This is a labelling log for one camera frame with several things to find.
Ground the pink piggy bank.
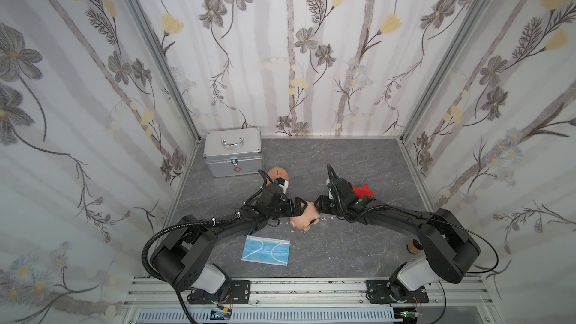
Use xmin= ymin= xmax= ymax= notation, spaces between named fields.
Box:
xmin=289 ymin=202 xmax=321 ymax=232

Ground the red piggy bank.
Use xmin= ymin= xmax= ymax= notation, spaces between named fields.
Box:
xmin=353 ymin=184 xmax=374 ymax=199

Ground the tan piggy bank front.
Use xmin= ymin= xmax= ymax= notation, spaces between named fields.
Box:
xmin=268 ymin=166 xmax=290 ymax=184

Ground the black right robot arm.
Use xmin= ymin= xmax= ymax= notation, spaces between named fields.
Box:
xmin=314 ymin=178 xmax=481 ymax=304

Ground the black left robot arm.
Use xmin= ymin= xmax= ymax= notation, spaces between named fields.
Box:
xmin=141 ymin=183 xmax=314 ymax=294

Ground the blue surgical face mask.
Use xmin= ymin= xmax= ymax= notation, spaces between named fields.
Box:
xmin=241 ymin=235 xmax=290 ymax=266

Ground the silver metal first aid case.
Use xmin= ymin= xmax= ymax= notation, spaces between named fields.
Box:
xmin=203 ymin=127 xmax=264 ymax=178

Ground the small brown orange-capped bottle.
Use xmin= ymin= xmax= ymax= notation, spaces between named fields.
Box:
xmin=406 ymin=240 xmax=423 ymax=255

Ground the small green circuit board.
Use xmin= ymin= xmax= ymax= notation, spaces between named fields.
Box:
xmin=209 ymin=307 xmax=232 ymax=321

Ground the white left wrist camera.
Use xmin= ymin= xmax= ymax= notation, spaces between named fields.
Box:
xmin=274 ymin=177 xmax=289 ymax=194

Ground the black corrugated left cable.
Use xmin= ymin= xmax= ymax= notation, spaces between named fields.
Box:
xmin=140 ymin=217 xmax=239 ymax=324

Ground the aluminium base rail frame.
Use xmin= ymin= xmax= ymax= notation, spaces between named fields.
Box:
xmin=117 ymin=277 xmax=504 ymax=323

